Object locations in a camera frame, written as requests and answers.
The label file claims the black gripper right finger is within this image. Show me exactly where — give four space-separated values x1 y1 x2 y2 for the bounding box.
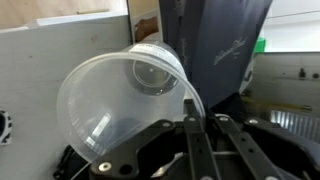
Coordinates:
209 112 320 180

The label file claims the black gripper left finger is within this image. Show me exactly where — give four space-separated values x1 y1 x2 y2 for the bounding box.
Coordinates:
89 99 223 180

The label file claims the clear plastic cup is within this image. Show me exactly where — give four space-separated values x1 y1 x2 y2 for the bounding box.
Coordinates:
55 41 207 164

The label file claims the black flat screen television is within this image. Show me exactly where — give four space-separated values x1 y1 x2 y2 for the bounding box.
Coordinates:
246 51 320 143

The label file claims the green plastic bin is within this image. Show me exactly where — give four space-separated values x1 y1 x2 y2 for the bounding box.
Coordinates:
254 37 267 54

